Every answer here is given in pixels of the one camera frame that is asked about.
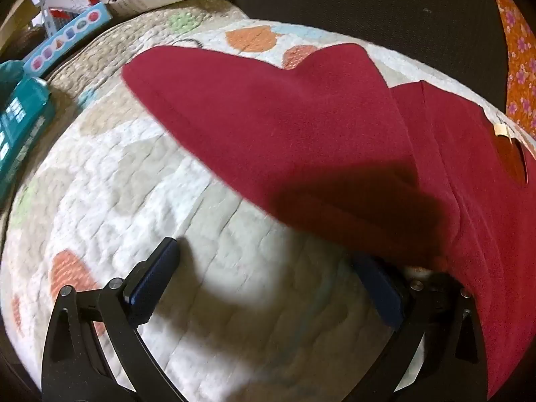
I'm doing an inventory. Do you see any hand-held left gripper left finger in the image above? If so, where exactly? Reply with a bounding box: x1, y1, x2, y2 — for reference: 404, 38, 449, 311
41, 237, 190, 402

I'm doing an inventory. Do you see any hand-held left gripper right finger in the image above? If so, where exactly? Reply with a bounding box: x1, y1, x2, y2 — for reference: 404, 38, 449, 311
352, 255, 489, 402

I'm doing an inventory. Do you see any dark red shirt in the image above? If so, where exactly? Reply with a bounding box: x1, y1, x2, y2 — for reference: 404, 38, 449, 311
121, 43, 536, 399

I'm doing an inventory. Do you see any quilted patterned blanket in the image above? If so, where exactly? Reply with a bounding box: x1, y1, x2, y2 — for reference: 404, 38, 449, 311
0, 0, 536, 402

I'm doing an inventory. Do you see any teal box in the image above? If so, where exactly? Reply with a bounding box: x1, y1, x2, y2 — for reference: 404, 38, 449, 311
0, 59, 57, 211

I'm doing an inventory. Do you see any light blue printed box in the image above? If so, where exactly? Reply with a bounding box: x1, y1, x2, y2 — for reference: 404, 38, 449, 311
23, 2, 113, 79

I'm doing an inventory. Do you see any orange floral cloth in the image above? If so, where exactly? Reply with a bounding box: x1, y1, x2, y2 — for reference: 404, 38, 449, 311
475, 0, 536, 141

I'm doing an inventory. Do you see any dark brown mat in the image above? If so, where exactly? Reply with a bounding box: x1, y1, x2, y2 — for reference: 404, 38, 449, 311
234, 0, 510, 108

